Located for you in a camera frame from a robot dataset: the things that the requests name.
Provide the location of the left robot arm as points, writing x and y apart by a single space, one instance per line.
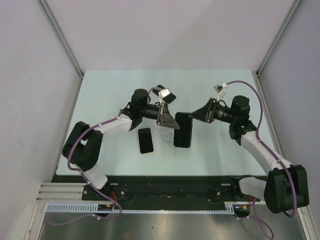
83 145

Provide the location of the teal phone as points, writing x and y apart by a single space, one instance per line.
183 130

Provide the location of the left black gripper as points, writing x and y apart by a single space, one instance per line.
166 120

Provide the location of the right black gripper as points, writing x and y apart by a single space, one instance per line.
206 113

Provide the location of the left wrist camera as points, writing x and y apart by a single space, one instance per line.
163 94

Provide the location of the black phone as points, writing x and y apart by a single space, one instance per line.
145 140
170 98

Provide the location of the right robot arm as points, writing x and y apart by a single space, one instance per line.
286 186

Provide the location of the white slotted cable duct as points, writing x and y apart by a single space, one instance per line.
103 208

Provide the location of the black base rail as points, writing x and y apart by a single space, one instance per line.
170 192

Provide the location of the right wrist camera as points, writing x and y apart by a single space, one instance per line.
219 88

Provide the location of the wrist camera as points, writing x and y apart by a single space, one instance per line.
219 88
163 94

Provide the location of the clear magsafe phone case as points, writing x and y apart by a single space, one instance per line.
166 136

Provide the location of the beige phone case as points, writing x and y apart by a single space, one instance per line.
145 154

